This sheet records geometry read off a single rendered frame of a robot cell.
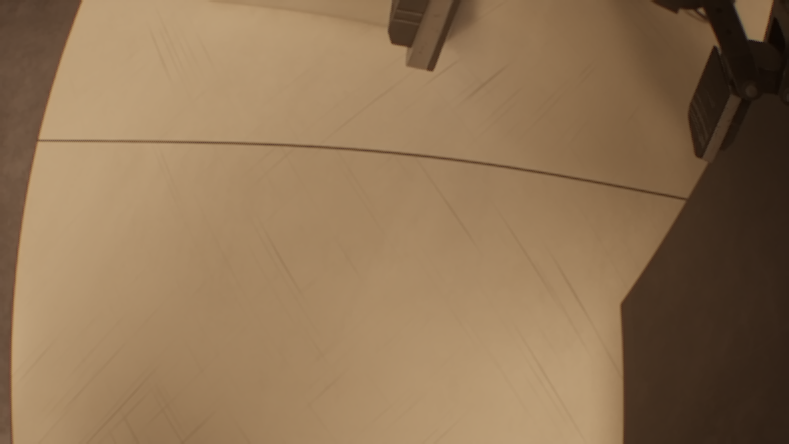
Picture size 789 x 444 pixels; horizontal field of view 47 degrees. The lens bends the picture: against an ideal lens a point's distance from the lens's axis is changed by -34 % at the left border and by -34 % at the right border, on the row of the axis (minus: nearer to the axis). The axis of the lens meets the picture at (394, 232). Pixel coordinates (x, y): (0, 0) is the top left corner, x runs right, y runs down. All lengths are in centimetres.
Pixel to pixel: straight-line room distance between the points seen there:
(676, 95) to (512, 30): 17
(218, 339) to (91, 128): 20
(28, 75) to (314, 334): 127
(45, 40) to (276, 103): 120
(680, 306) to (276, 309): 32
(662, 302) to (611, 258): 30
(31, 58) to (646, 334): 156
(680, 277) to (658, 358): 4
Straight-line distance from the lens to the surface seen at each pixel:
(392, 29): 30
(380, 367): 73
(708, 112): 32
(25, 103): 186
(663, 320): 52
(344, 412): 71
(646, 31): 103
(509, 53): 91
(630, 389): 54
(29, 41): 198
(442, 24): 29
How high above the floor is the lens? 137
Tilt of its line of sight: 53 degrees down
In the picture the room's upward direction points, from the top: 21 degrees clockwise
